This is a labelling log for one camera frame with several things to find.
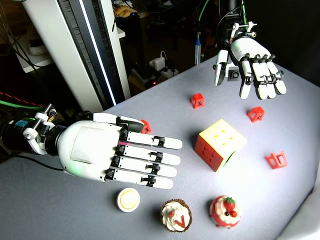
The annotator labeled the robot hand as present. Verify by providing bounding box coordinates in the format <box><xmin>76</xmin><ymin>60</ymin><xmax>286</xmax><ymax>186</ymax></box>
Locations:
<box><xmin>56</xmin><ymin>112</ymin><xmax>184</xmax><ymax>190</ymax></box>
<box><xmin>212</xmin><ymin>36</ymin><xmax>288</xmax><ymax>101</ymax></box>

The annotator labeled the colourful puzzle cube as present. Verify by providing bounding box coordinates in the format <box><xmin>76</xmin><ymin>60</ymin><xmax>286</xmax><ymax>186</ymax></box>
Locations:
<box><xmin>194</xmin><ymin>118</ymin><xmax>248</xmax><ymax>173</ymax></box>

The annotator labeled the silver and blue dongle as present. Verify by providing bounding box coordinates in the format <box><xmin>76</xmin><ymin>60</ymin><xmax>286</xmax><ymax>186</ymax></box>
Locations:
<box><xmin>194</xmin><ymin>31</ymin><xmax>203</xmax><ymax>66</ymax></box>

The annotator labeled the red toy stool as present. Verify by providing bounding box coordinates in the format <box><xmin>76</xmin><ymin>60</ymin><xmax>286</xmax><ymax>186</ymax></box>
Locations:
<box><xmin>264</xmin><ymin>150</ymin><xmax>289</xmax><ymax>170</ymax></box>
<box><xmin>190</xmin><ymin>92</ymin><xmax>206</xmax><ymax>110</ymax></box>
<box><xmin>139</xmin><ymin>119</ymin><xmax>153</xmax><ymax>135</ymax></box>
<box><xmin>246</xmin><ymin>106</ymin><xmax>266</xmax><ymax>123</ymax></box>

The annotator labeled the grey table cloth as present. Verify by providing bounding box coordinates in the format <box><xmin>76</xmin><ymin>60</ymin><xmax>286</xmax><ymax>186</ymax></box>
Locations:
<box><xmin>0</xmin><ymin>53</ymin><xmax>320</xmax><ymax>240</ymax></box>

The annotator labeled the white button with yellow top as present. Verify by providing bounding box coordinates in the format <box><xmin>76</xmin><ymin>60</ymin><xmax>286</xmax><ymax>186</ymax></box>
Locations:
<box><xmin>116</xmin><ymin>187</ymin><xmax>141</xmax><ymax>213</ymax></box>

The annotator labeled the white power strip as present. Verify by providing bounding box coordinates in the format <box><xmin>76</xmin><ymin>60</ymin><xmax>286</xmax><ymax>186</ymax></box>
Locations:
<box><xmin>159</xmin><ymin>66</ymin><xmax>180</xmax><ymax>79</ymax></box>

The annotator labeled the white power adapter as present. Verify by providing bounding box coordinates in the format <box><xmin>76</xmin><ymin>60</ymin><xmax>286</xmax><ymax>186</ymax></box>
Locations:
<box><xmin>149</xmin><ymin>50</ymin><xmax>169</xmax><ymax>71</ymax></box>

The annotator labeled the black box with red light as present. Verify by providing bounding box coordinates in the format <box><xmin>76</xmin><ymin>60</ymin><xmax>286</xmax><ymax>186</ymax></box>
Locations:
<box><xmin>130</xmin><ymin>67</ymin><xmax>162</xmax><ymax>90</ymax></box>

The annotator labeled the white robot body column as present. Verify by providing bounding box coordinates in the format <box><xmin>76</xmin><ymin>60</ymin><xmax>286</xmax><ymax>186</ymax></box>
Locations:
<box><xmin>23</xmin><ymin>0</ymin><xmax>131</xmax><ymax>113</ymax></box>

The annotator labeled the toy cupcake with brown wrapper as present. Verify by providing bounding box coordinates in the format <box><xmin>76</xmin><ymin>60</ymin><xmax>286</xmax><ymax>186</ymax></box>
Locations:
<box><xmin>160</xmin><ymin>198</ymin><xmax>193</xmax><ymax>233</ymax></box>

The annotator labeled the black tower speaker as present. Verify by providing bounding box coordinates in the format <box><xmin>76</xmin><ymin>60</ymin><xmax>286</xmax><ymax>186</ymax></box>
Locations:
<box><xmin>116</xmin><ymin>11</ymin><xmax>147</xmax><ymax>73</ymax></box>

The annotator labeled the toy strawberry cake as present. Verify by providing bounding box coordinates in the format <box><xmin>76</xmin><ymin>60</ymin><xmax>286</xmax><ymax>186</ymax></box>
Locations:
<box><xmin>209</xmin><ymin>195</ymin><xmax>242</xmax><ymax>229</ymax></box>

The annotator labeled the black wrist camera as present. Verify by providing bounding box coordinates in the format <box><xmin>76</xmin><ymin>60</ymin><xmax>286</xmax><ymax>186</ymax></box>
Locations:
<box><xmin>227</xmin><ymin>66</ymin><xmax>240</xmax><ymax>82</ymax></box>

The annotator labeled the green cable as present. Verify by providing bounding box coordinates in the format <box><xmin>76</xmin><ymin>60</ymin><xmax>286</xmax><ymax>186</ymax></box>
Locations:
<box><xmin>0</xmin><ymin>99</ymin><xmax>46</xmax><ymax>110</ymax></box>
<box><xmin>199</xmin><ymin>0</ymin><xmax>211</xmax><ymax>34</ymax></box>
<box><xmin>239</xmin><ymin>0</ymin><xmax>252</xmax><ymax>35</ymax></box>

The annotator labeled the black cable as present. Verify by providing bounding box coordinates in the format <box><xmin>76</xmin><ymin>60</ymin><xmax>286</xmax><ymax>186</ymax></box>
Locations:
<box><xmin>14</xmin><ymin>154</ymin><xmax>64</xmax><ymax>172</ymax></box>

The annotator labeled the red braided cable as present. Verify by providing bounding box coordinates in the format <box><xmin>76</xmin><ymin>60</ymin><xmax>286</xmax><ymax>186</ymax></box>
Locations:
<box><xmin>0</xmin><ymin>91</ymin><xmax>45</xmax><ymax>109</ymax></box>

